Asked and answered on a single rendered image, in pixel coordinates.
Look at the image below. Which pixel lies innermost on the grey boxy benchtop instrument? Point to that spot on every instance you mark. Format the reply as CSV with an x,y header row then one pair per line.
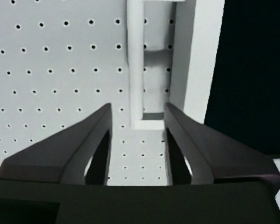
x,y
244,99

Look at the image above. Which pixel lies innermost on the grey perforated metal plate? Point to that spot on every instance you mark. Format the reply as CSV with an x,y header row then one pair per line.
x,y
61,60

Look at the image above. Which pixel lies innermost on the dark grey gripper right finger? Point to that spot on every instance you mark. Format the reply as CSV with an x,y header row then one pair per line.
x,y
213,157

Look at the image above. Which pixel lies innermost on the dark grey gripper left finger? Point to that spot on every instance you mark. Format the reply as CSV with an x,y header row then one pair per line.
x,y
63,156

